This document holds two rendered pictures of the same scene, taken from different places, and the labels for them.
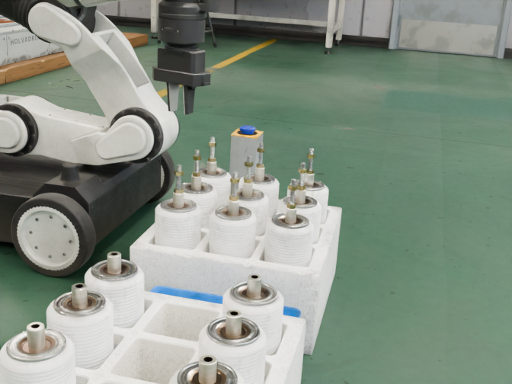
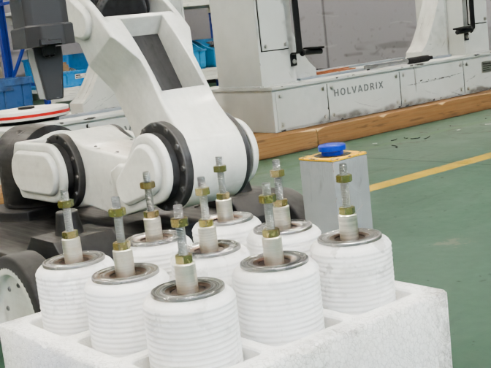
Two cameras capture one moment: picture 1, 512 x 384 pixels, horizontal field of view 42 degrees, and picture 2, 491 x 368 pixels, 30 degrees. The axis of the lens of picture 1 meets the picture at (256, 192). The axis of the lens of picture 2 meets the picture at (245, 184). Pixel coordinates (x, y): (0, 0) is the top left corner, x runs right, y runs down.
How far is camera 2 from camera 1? 0.95 m
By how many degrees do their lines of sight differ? 39
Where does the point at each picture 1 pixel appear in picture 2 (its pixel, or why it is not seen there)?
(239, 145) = (311, 175)
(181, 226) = (54, 294)
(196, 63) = (33, 9)
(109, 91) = (134, 100)
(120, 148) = (136, 185)
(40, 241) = not seen: hidden behind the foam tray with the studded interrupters
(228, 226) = (90, 294)
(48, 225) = (18, 299)
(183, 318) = not seen: outside the picture
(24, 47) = (356, 99)
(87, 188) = not seen: hidden behind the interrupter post
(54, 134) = (97, 173)
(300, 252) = (182, 352)
